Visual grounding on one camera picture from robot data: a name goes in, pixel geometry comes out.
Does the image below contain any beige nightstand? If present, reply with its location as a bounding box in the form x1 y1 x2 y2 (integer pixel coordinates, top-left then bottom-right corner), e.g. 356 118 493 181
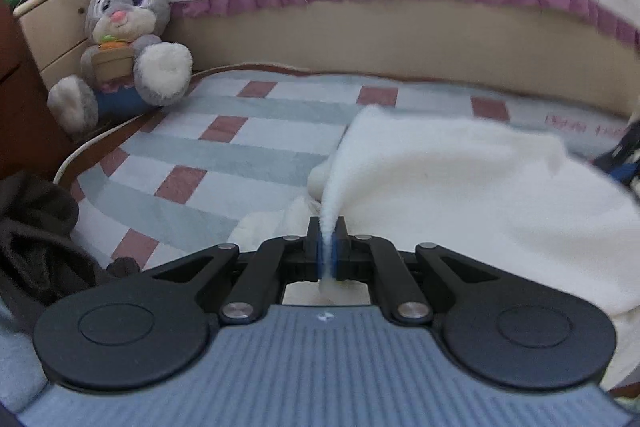
12 0 101 92

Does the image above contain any dark brown garment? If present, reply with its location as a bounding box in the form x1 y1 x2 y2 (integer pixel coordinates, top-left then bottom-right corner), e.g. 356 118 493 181
0 172 141 333

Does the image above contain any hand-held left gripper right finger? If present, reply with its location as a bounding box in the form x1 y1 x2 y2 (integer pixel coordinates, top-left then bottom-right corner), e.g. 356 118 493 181
330 216 501 326

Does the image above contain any white fleece garment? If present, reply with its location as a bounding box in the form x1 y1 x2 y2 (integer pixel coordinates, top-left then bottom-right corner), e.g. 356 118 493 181
227 104 640 360

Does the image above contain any beige bed board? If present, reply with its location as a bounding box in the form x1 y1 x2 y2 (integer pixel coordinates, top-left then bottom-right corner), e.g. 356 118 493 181
167 0 640 128

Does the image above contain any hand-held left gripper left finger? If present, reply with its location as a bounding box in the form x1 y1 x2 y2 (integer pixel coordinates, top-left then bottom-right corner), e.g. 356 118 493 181
150 216 327 325

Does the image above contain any dark wooden furniture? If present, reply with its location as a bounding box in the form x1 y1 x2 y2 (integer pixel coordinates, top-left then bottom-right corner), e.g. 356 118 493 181
0 0 76 188

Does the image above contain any grey plush bunny toy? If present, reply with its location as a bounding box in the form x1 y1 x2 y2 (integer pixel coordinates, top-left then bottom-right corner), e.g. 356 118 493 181
47 0 193 135

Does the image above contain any light blue cloth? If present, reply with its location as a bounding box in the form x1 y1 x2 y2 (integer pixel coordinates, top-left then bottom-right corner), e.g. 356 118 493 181
0 302 51 413

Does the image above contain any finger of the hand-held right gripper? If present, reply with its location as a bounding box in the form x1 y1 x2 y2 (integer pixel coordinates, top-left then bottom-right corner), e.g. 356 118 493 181
592 124 640 200

